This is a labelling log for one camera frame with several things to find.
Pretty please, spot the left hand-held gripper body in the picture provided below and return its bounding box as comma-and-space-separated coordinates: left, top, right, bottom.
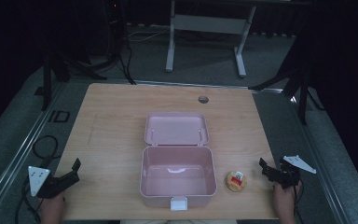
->
27, 165, 65, 200

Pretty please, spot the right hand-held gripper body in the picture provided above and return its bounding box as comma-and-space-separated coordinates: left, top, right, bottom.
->
274, 154, 317, 189

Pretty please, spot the round yellow packet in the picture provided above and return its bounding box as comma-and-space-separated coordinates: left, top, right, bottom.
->
225, 170, 248, 193

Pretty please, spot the pink plastic storage box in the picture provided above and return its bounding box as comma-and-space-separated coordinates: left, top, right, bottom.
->
139, 111, 218, 212

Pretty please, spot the person's right hand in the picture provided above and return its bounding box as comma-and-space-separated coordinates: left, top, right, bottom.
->
272, 180, 303, 210

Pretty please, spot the person's left hand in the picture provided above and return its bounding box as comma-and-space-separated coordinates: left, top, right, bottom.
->
40, 192, 66, 217

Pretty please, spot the black metal stand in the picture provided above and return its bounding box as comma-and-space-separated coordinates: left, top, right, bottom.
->
34, 52, 108, 112
249, 52, 326, 126

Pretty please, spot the dark computer tower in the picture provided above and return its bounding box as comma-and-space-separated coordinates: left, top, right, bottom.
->
103, 0, 128, 62

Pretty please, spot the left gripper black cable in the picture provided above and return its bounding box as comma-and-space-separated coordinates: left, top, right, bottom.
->
14, 179, 42, 224

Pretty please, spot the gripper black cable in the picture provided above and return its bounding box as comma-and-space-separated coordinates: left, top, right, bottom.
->
14, 179, 42, 224
293, 179, 306, 224

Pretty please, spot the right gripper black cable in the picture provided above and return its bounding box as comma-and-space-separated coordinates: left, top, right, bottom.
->
293, 179, 306, 224

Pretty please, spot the looped black floor cable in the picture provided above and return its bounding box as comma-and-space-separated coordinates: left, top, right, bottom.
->
31, 134, 60, 167

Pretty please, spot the thin black floor cable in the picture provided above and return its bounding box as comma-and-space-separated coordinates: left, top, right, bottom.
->
117, 43, 137, 86

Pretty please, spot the white floor cable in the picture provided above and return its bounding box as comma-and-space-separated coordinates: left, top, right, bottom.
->
126, 27, 171, 43

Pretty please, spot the white desk frame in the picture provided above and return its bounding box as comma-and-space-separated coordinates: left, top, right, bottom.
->
165, 0, 257, 78

